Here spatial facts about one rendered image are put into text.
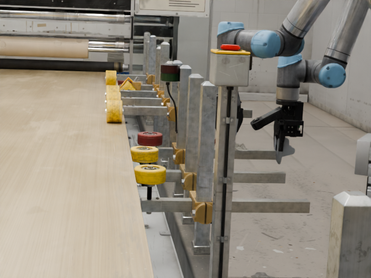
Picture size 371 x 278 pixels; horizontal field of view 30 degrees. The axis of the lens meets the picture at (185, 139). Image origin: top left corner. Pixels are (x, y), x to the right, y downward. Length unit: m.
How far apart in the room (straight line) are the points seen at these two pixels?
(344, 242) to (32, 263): 0.56
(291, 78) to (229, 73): 0.87
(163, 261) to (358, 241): 1.25
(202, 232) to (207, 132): 0.25
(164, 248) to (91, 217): 0.71
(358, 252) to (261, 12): 10.25
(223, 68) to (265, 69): 9.59
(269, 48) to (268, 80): 9.08
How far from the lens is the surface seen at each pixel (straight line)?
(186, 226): 1.96
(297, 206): 1.81
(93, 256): 1.14
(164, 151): 2.23
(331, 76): 2.12
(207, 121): 1.67
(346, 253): 0.72
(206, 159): 1.69
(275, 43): 1.93
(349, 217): 0.71
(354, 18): 2.15
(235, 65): 1.38
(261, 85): 10.98
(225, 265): 1.49
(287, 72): 2.24
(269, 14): 10.94
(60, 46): 4.46
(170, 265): 1.90
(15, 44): 4.49
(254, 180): 2.03
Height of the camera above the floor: 1.29
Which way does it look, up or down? 10 degrees down
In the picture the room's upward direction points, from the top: 2 degrees clockwise
